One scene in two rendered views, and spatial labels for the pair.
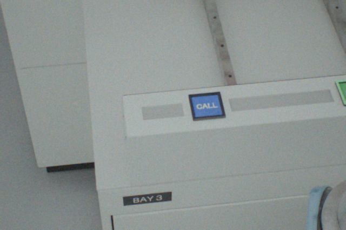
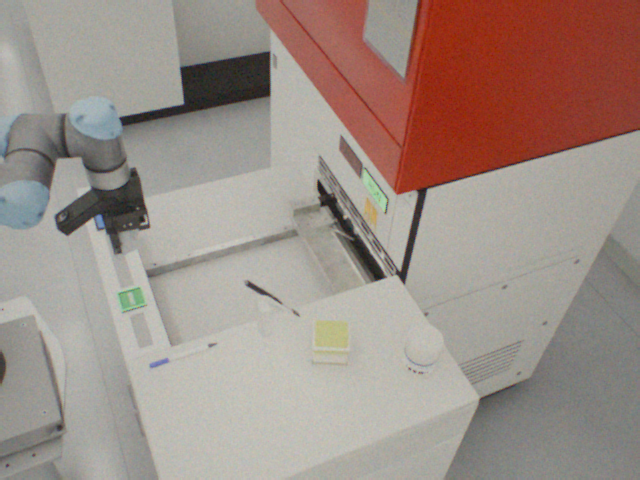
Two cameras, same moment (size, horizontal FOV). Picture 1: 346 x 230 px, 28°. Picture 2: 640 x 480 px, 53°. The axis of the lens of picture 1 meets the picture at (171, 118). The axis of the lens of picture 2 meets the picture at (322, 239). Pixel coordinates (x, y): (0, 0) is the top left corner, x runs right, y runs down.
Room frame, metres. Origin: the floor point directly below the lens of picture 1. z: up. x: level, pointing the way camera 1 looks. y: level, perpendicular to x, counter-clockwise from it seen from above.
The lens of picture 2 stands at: (0.92, -1.25, 2.10)
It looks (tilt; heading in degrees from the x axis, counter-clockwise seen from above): 46 degrees down; 70
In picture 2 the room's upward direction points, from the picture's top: 5 degrees clockwise
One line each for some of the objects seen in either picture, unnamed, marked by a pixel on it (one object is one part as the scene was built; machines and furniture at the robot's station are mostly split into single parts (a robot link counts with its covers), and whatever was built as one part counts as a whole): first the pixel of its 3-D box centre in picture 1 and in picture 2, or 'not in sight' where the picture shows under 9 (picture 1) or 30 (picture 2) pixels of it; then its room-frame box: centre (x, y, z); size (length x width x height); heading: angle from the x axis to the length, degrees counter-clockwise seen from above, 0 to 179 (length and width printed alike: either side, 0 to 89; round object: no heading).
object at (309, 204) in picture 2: not in sight; (304, 205); (1.30, -0.05, 0.89); 0.08 x 0.03 x 0.03; 8
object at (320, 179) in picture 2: not in sight; (350, 229); (1.39, -0.16, 0.89); 0.44 x 0.02 x 0.10; 98
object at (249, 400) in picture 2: not in sight; (302, 398); (1.14, -0.60, 0.89); 0.62 x 0.35 x 0.14; 8
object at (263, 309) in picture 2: not in sight; (271, 308); (1.11, -0.46, 1.03); 0.06 x 0.04 x 0.13; 8
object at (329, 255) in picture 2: not in sight; (328, 253); (1.32, -0.21, 0.87); 0.36 x 0.08 x 0.03; 98
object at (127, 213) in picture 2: not in sight; (119, 201); (0.85, -0.31, 1.25); 0.09 x 0.08 x 0.12; 8
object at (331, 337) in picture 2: not in sight; (330, 343); (1.21, -0.55, 1.00); 0.07 x 0.07 x 0.07; 73
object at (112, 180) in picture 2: not in sight; (107, 168); (0.84, -0.31, 1.33); 0.08 x 0.08 x 0.05
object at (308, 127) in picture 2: not in sight; (329, 150); (1.38, 0.01, 1.02); 0.82 x 0.03 x 0.40; 98
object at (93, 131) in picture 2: not in sight; (96, 133); (0.84, -0.31, 1.41); 0.09 x 0.08 x 0.11; 171
